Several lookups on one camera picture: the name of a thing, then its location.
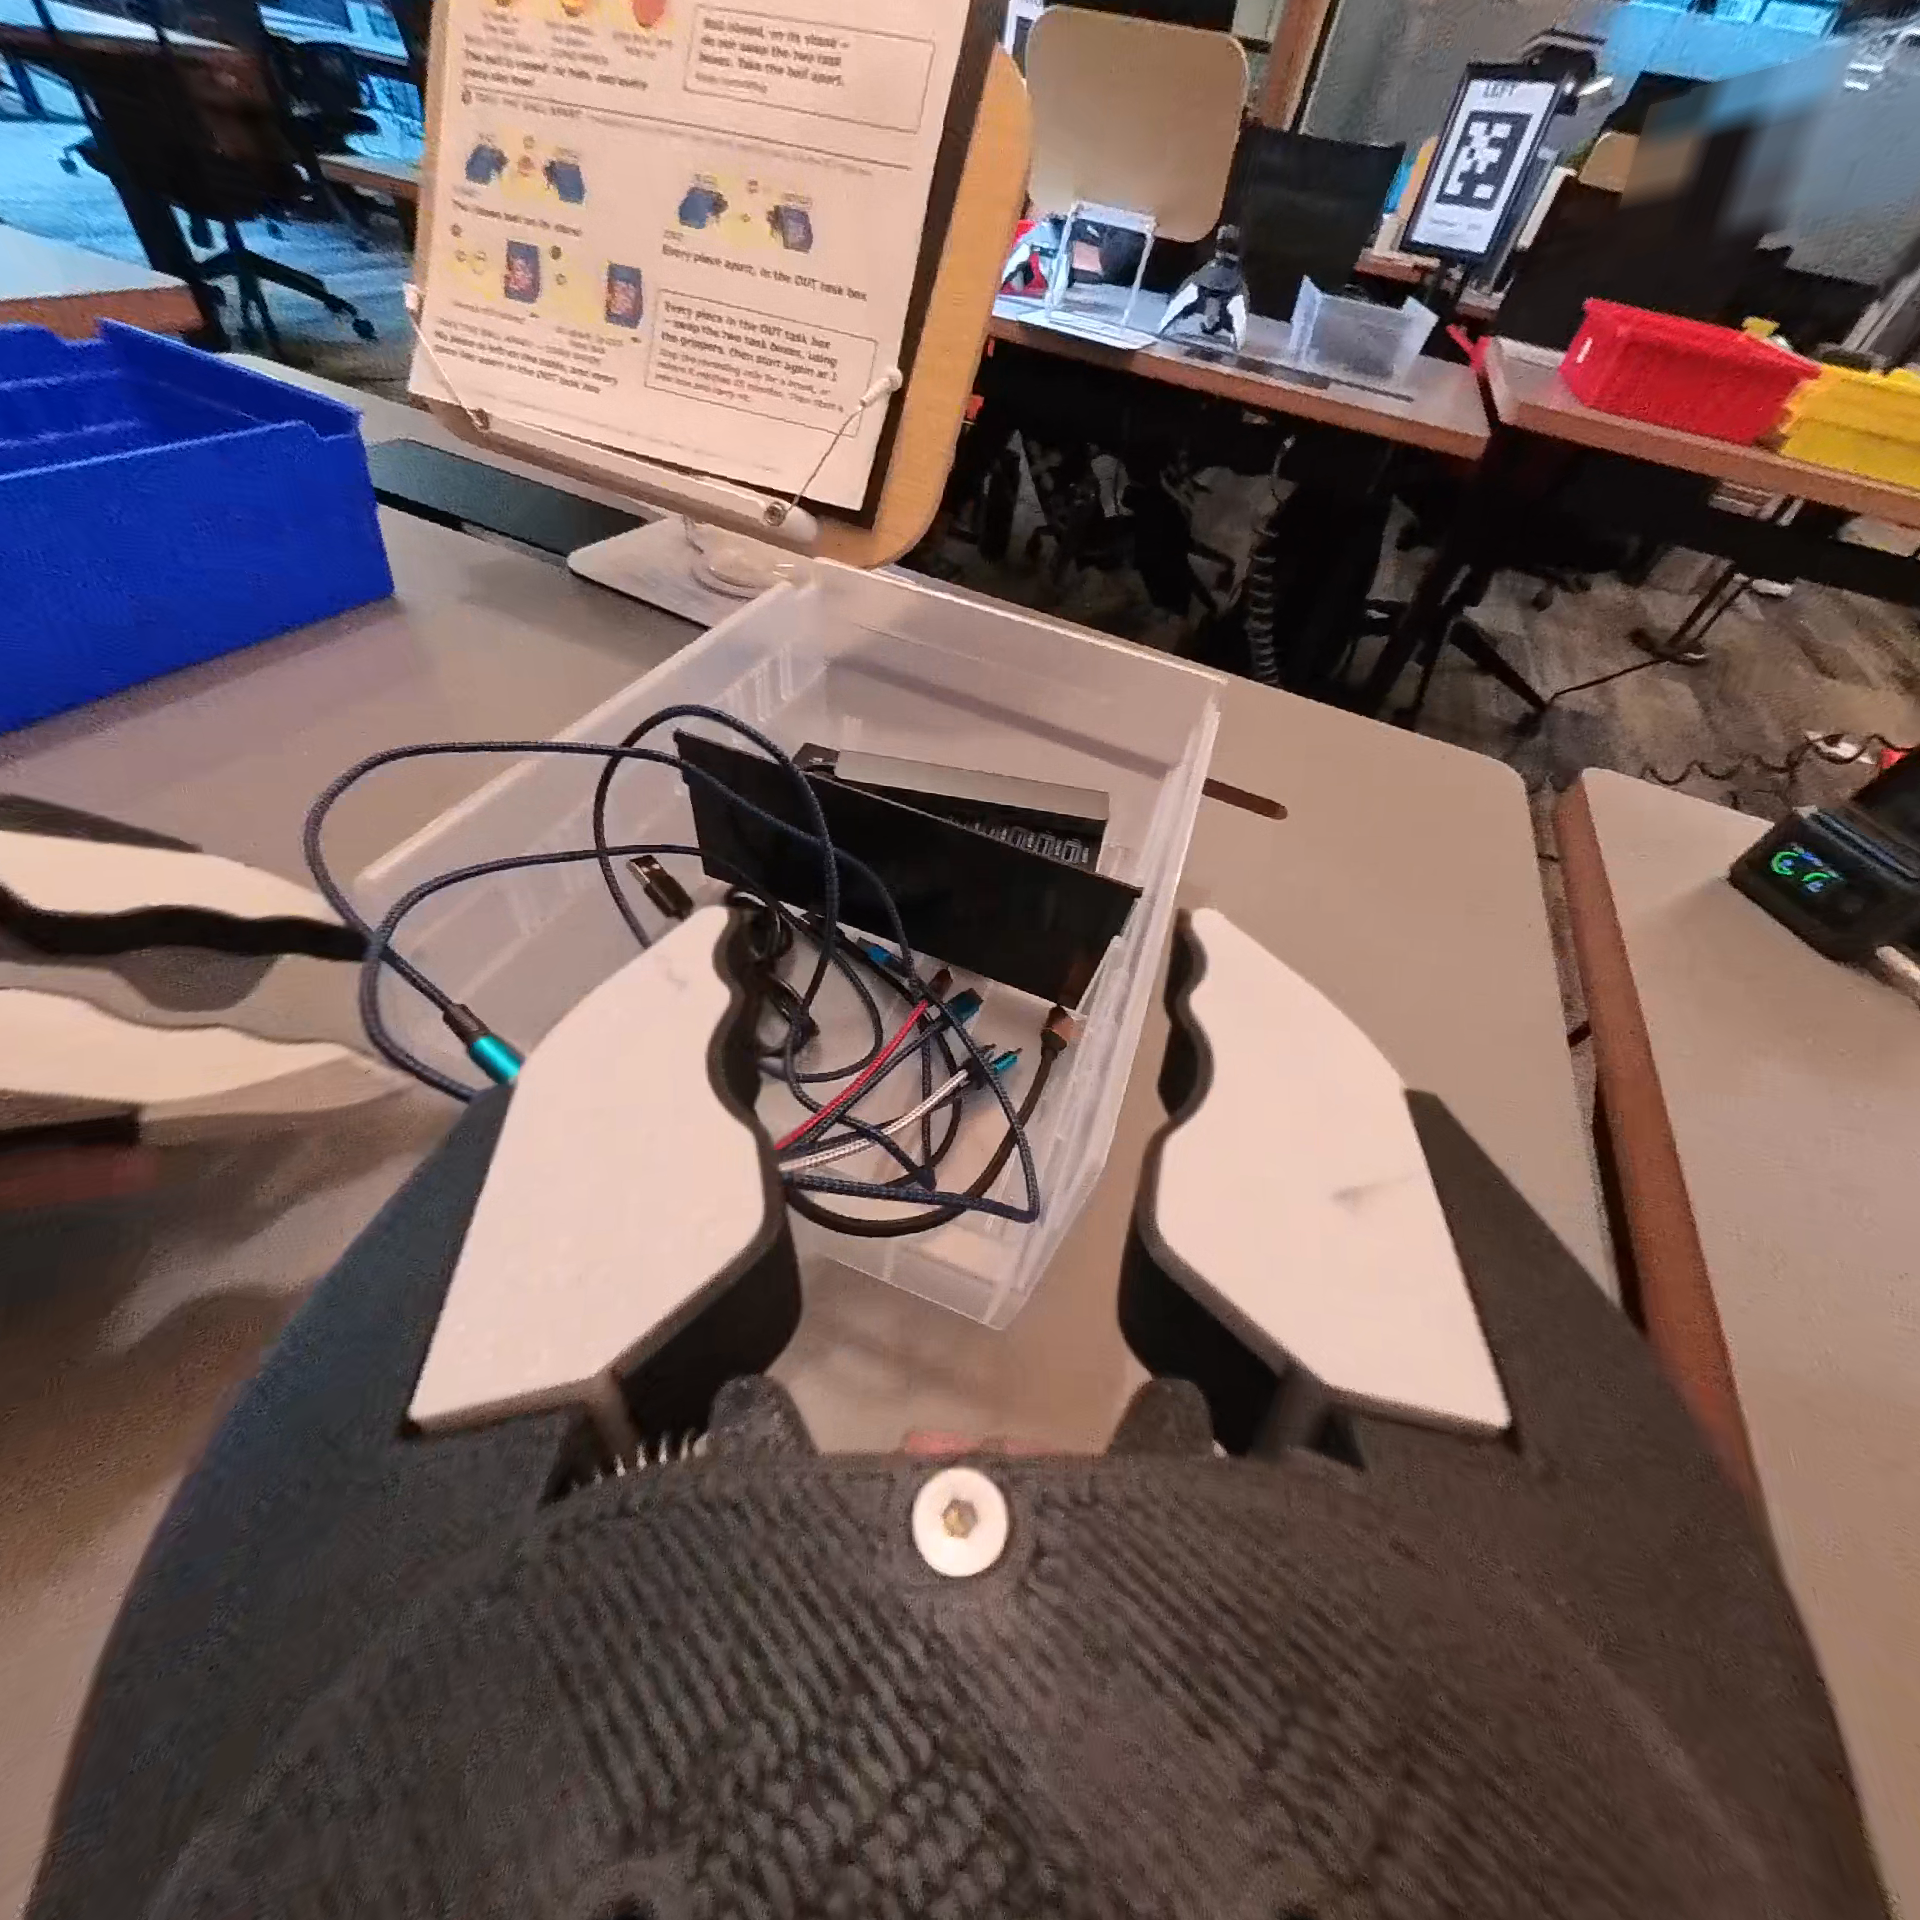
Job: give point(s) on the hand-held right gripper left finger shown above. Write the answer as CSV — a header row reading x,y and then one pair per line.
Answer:
x,y
616,1185

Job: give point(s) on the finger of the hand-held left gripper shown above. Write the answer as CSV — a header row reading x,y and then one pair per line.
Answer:
x,y
181,1060
150,865

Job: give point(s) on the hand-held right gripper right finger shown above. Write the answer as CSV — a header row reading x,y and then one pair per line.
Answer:
x,y
1337,1185

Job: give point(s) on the grey desk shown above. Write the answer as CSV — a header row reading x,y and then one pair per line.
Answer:
x,y
1350,839

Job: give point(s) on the blue plastic bin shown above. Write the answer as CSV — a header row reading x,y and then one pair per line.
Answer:
x,y
181,568

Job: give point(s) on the black flat box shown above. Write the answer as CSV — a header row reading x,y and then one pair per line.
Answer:
x,y
933,893

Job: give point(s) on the grey table with brown edge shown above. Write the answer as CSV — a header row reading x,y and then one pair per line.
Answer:
x,y
1799,1198

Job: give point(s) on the black device green display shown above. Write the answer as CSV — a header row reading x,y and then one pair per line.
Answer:
x,y
1818,877

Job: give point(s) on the black office chair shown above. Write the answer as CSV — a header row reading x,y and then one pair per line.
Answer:
x,y
225,135

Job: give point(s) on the long brown table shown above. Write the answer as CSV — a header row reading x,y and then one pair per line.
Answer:
x,y
1350,395

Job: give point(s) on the printed instruction sheet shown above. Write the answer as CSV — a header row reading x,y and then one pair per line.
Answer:
x,y
674,228

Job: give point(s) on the small clear plastic box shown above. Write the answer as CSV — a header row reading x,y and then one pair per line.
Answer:
x,y
1365,334

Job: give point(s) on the red plastic bin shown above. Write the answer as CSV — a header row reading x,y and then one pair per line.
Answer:
x,y
1678,366

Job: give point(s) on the black and white tool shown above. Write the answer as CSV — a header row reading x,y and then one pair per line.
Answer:
x,y
1208,302

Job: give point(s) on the yellow plastic bin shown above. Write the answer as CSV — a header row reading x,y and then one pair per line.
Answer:
x,y
1858,429

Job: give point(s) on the clear acrylic stand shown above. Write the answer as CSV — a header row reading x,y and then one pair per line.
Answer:
x,y
1101,262

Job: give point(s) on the black monitor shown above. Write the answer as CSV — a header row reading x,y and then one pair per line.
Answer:
x,y
1313,211

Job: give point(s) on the tablet with black-white marker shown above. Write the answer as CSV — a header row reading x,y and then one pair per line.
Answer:
x,y
1493,163

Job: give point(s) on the beige document stand board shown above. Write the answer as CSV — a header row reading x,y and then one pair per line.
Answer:
x,y
1142,105

